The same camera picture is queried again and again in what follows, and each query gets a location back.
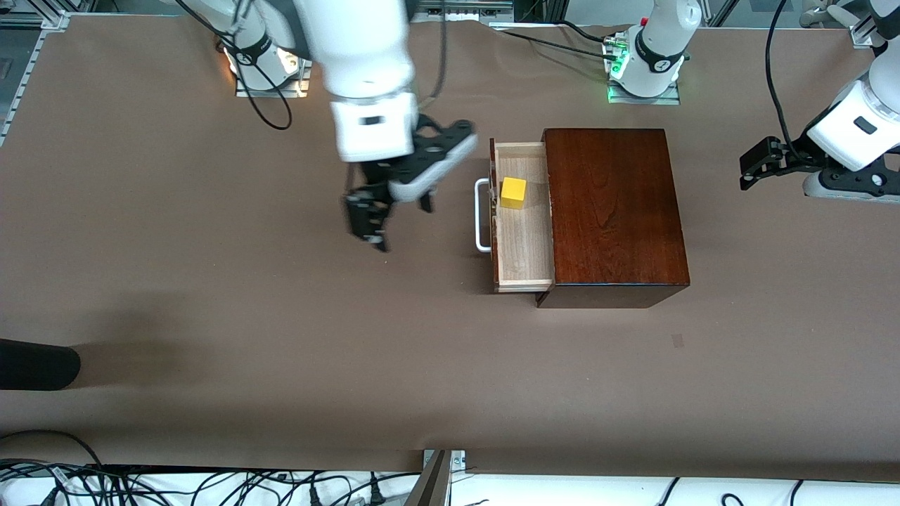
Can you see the silver metal table bracket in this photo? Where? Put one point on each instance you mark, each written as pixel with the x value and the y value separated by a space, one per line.
pixel 458 458

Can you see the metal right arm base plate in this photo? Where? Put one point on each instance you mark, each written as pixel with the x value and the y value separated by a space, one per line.
pixel 281 90

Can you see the yellow wooden cube block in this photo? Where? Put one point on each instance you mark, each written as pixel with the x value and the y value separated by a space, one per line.
pixel 513 193

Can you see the light wood drawer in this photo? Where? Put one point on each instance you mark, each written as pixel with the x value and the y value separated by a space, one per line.
pixel 524 239

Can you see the grey equipment box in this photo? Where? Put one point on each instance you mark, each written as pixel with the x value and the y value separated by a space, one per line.
pixel 457 10

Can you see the dark metal frame post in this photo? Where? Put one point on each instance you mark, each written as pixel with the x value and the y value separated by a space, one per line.
pixel 432 485

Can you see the aluminium frame rail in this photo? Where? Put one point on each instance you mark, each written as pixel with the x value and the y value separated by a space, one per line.
pixel 28 77

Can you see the grey chair base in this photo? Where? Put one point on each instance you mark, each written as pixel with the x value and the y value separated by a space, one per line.
pixel 833 13

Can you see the dark brown wooden cabinet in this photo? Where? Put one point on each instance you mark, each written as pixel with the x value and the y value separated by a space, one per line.
pixel 619 211

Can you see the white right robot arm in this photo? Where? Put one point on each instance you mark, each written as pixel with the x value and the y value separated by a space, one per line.
pixel 365 56

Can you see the brown table cover sheet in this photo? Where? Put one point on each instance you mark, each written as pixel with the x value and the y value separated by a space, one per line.
pixel 387 365

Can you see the aluminium frame corner profile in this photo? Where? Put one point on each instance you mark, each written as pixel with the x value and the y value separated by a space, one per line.
pixel 861 34

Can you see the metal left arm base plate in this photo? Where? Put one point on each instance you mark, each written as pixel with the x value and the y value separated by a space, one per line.
pixel 643 100

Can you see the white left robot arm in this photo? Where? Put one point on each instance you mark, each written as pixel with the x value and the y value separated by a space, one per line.
pixel 661 35

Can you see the black ribbed foam cylinder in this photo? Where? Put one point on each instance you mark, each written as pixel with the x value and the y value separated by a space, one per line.
pixel 35 364

